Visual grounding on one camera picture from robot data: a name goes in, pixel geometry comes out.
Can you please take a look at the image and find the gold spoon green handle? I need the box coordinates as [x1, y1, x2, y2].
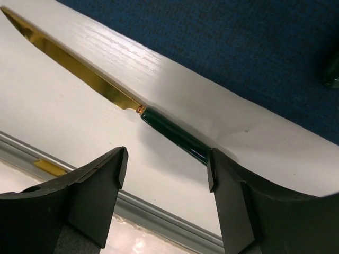
[320, 41, 338, 89]

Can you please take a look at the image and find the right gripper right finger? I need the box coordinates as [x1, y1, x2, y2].
[207, 149, 338, 253]

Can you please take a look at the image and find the navy blue whale placemat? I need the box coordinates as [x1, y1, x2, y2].
[64, 1, 338, 143]

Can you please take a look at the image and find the aluminium rail front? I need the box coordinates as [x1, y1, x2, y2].
[1, 132, 224, 253]

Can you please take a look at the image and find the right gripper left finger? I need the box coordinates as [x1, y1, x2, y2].
[1, 147, 128, 253]

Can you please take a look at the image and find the gold knife green handle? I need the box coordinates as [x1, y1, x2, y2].
[1, 6, 210, 165]

